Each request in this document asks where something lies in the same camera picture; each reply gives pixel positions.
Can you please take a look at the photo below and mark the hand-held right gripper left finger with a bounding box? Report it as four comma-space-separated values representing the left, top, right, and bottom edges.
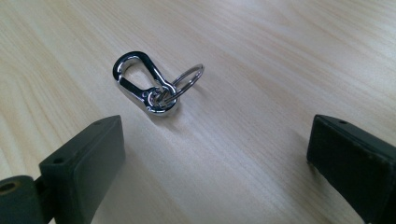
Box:
38, 115, 127, 224

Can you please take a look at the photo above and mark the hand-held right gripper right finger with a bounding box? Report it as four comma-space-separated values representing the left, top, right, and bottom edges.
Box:
305, 114, 396, 224

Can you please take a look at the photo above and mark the silver carabiner keychain clip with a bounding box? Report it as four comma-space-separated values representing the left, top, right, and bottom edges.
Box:
112, 50, 180, 117

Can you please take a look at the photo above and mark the silver split key ring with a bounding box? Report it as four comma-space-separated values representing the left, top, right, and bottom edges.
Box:
154, 63, 205, 105

